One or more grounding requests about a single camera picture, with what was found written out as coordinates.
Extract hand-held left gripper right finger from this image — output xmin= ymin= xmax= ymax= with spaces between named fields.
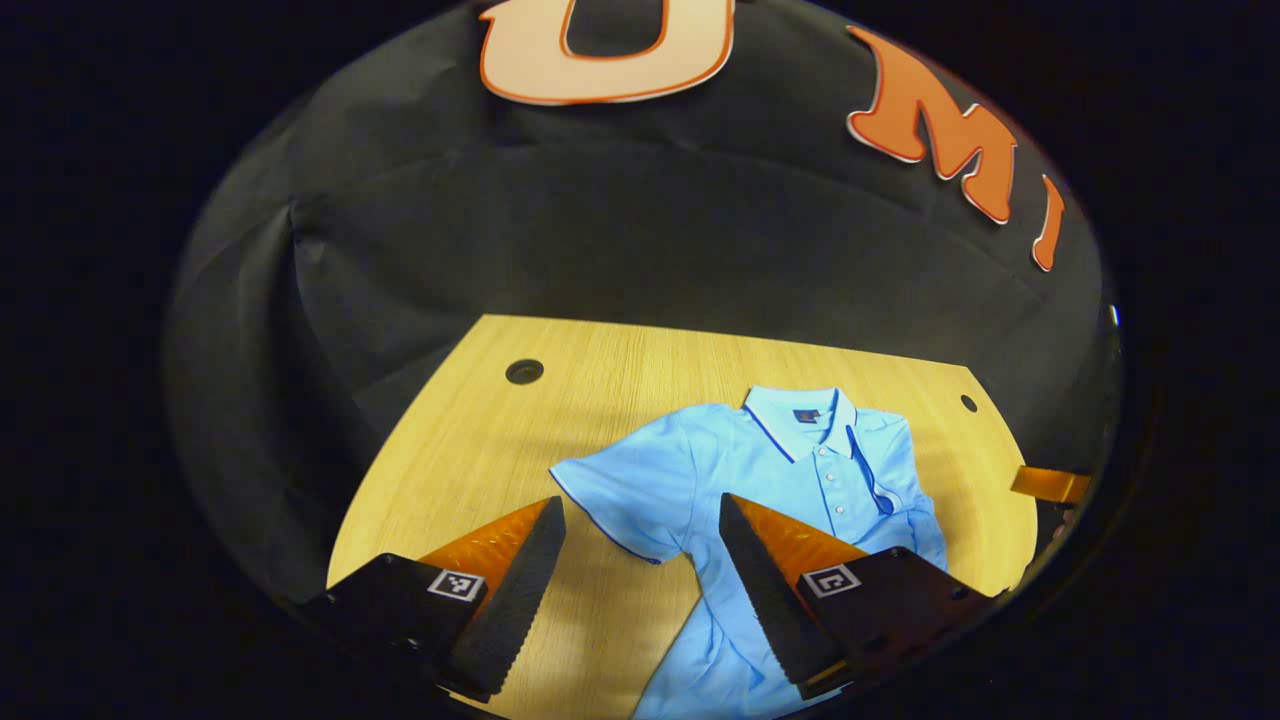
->
xmin=718 ymin=492 xmax=1001 ymax=701

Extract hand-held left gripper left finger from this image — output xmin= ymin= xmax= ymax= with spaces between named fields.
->
xmin=300 ymin=495 xmax=568 ymax=704

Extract light blue T-shirt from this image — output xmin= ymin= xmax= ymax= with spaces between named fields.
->
xmin=548 ymin=385 xmax=949 ymax=720

